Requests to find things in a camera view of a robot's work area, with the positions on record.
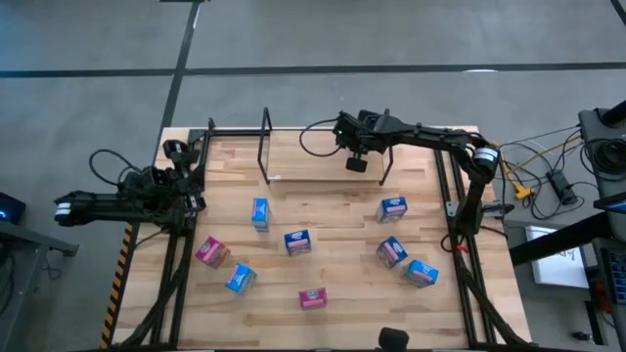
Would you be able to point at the magenta Raisin Bran box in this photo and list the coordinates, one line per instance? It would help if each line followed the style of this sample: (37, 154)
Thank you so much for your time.
(313, 297)
(212, 251)

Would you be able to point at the light blue Rice Krispies box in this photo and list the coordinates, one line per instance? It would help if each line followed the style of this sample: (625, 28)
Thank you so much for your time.
(260, 212)
(240, 277)
(420, 273)

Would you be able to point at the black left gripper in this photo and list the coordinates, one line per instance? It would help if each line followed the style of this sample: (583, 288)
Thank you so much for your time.
(154, 182)

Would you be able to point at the yellow black hazard tape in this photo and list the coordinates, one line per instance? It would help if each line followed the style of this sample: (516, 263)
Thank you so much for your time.
(119, 278)

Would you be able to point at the black monitor blue light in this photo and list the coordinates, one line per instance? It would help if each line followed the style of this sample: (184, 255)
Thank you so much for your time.
(11, 207)

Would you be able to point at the white board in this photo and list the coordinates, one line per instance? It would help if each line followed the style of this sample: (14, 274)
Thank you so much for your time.
(557, 271)

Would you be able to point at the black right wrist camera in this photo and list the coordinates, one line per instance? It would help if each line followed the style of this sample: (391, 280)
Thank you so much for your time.
(357, 165)

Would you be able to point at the silver metal bracket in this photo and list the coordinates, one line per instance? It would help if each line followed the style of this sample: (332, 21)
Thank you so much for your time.
(453, 209)

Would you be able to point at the grey equipment cart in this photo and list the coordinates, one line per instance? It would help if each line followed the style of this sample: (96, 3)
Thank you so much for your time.
(589, 128)

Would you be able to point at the dark screen blue glow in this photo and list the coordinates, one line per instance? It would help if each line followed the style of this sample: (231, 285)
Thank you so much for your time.
(613, 205)

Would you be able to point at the dark blue Frosted Flakes box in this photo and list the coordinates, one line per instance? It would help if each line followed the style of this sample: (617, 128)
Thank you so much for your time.
(391, 251)
(391, 209)
(297, 242)

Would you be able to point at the black keyboard blue keys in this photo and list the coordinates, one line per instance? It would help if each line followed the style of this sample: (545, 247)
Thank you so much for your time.
(619, 274)

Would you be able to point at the black aluminium table frame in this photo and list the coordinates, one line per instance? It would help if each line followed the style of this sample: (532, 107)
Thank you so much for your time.
(178, 313)

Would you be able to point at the small black object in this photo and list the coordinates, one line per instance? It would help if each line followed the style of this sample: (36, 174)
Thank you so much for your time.
(582, 336)

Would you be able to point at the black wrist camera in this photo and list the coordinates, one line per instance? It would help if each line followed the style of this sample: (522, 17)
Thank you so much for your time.
(174, 149)
(357, 165)

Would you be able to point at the black power adapter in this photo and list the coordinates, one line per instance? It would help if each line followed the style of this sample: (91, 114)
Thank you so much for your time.
(562, 188)

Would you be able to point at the black metal beam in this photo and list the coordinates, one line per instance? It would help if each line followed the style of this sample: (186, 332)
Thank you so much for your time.
(557, 240)

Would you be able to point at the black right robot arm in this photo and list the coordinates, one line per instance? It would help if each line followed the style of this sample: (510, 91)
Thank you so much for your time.
(440, 137)

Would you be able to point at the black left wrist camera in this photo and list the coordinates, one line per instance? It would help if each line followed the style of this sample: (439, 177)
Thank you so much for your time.
(174, 149)

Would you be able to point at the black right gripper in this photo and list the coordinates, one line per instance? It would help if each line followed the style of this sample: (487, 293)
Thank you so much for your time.
(359, 132)

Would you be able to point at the red zip tie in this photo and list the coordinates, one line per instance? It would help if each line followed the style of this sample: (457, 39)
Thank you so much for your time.
(461, 247)

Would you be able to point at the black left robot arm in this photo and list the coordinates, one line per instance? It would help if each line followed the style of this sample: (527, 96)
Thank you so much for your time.
(107, 209)

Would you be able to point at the grey metal table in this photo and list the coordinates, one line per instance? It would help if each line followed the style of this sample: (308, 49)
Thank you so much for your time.
(39, 237)

